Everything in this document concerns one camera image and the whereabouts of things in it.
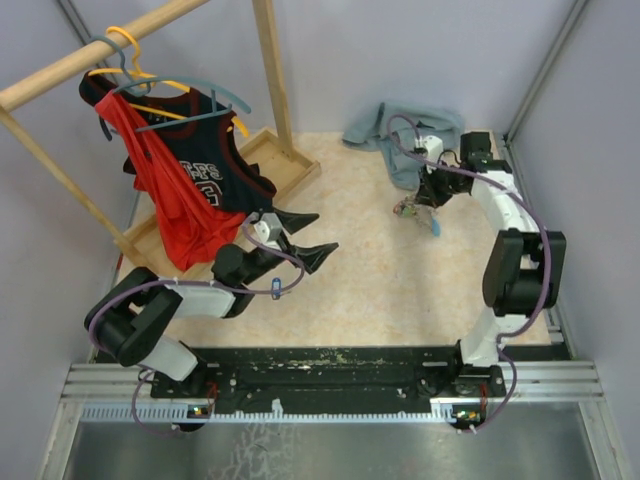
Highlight wooden clothes rack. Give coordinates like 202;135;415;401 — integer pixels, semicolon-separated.
0;0;322;274

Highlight teal clothes hanger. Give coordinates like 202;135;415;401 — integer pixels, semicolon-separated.
88;33;252;142

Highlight purple cable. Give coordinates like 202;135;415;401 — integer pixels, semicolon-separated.
387;114;556;434
85;213;307;436

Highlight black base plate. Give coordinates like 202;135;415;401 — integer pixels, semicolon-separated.
94;344;571;416

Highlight red shirt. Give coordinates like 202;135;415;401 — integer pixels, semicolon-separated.
95;93;246;271

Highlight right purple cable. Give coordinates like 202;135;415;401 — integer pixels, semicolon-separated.
387;114;556;434

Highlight navy basketball jersey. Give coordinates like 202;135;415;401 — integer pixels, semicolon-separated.
79;73;277;214

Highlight yellow clothes hanger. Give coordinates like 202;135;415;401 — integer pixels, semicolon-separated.
89;26;251;126

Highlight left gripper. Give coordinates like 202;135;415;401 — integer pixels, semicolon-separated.
241;206;338;286

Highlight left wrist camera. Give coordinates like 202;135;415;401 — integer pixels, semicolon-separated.
247;212;283;251

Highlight white cable duct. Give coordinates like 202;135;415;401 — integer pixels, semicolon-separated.
79;402;486;424

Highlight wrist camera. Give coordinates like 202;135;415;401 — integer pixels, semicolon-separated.
247;212;283;251
414;135;444;162

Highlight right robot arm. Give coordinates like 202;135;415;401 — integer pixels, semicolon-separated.
413;131;567;396

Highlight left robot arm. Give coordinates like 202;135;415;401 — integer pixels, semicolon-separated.
84;209;339;397

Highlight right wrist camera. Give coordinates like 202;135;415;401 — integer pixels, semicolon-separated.
414;135;444;162

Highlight keyring chain with keys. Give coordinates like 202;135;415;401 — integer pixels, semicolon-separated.
391;195;442;238

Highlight light blue denim cloth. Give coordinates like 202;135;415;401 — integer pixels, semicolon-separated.
342;101;465;190

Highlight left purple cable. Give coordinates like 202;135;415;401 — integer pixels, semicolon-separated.
85;213;307;436

